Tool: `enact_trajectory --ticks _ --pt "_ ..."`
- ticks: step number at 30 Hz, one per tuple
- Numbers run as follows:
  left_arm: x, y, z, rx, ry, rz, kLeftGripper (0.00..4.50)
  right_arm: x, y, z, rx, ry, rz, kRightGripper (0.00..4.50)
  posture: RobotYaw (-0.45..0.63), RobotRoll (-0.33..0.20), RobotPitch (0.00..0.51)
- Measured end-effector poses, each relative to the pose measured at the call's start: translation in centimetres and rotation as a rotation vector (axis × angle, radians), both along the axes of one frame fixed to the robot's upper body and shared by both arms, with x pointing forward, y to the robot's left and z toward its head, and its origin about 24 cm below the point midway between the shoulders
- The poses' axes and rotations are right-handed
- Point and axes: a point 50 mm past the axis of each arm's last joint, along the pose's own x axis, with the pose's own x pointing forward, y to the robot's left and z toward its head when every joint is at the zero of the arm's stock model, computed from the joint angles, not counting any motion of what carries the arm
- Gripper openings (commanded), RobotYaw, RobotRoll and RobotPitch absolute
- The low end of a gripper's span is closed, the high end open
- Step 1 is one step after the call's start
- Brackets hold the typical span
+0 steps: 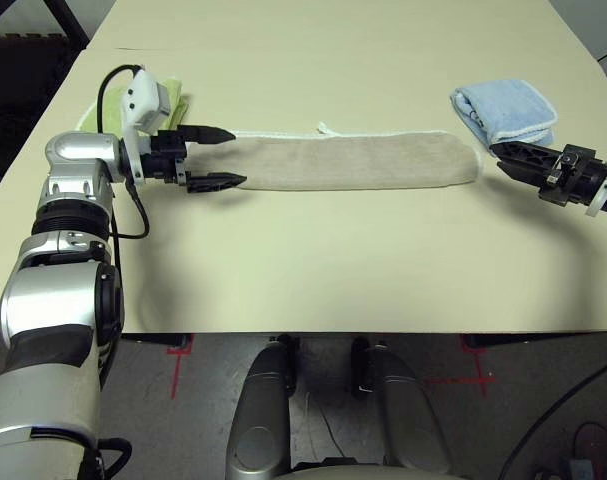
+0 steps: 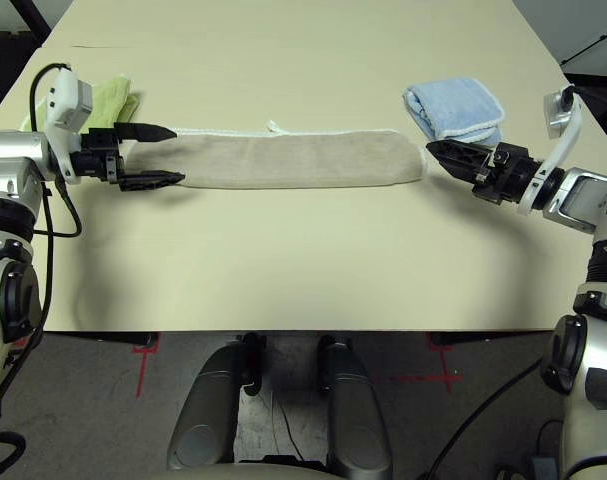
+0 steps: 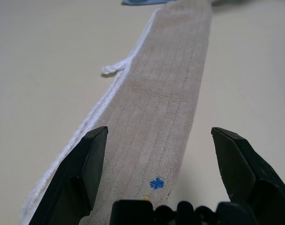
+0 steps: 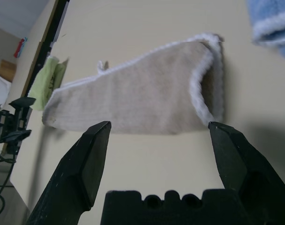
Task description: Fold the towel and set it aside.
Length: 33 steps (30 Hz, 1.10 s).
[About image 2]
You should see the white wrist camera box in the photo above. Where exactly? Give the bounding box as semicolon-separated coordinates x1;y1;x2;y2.
43;69;94;181
520;85;584;217

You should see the red floor tape mark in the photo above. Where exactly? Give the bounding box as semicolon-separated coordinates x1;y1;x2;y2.
372;344;463;395
131;348;160;400

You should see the grey power adapter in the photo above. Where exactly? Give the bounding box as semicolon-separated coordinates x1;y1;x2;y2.
531;452;559;480

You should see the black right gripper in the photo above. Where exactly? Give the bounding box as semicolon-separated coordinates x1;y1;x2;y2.
425;139;544;209

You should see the beige towel with white trim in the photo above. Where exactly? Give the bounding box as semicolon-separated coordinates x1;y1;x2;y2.
172;119;429;192

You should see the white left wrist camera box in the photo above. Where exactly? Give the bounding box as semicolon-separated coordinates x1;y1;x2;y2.
43;69;94;181

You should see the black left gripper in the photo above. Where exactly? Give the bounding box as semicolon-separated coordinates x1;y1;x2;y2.
70;121;186;193

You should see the black left wrist camera cable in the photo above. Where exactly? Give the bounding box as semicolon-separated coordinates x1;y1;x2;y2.
0;62;83;480

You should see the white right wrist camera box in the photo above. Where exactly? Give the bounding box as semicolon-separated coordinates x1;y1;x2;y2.
520;85;584;217

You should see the black floor cable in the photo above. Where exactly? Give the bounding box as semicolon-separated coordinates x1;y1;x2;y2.
431;358;545;474

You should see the grey robot left leg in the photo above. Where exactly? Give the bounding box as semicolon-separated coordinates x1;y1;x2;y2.
167;332;264;474

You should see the dark foam floor mat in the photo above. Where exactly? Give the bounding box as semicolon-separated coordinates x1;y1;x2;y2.
0;29;44;126

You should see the grey robot right leg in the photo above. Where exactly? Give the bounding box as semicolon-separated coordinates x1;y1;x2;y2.
316;334;394;480

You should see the folded green towel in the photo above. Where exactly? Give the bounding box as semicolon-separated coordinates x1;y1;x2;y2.
21;74;142;135

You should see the grey robot leg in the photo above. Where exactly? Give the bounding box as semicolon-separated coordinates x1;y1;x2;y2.
316;334;394;480
167;332;264;474

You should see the folded light blue towel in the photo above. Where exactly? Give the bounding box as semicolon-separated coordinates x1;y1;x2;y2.
401;76;506;146

